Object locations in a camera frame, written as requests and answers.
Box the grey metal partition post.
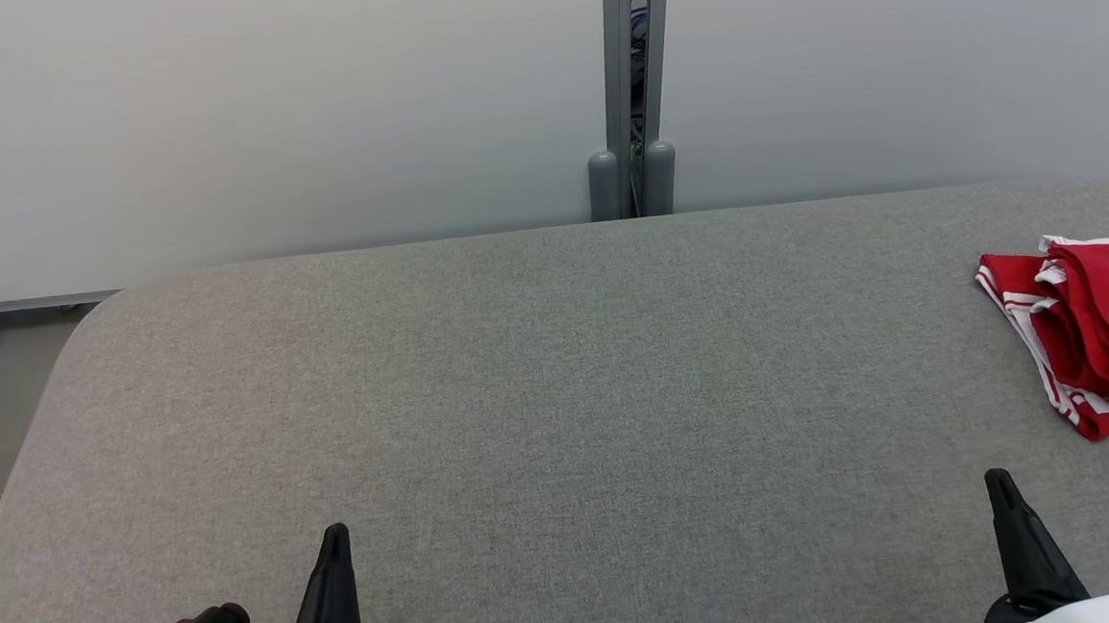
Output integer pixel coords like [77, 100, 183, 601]
[576, 0, 687, 225]

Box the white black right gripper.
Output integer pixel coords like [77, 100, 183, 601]
[973, 460, 1109, 623]

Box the red jersey with black lettering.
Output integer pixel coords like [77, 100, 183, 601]
[972, 245, 1109, 451]

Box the grey baseboard rail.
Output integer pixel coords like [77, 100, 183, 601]
[0, 287, 124, 314]

